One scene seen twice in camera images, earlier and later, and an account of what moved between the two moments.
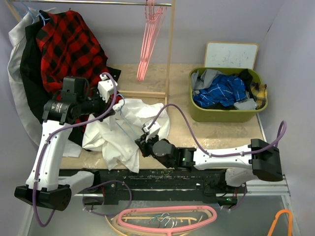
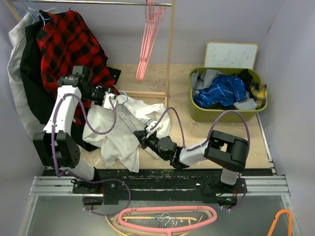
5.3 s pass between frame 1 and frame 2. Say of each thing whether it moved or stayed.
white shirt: stayed
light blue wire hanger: moved
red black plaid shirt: stayed
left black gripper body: moved
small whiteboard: stayed
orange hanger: stayed
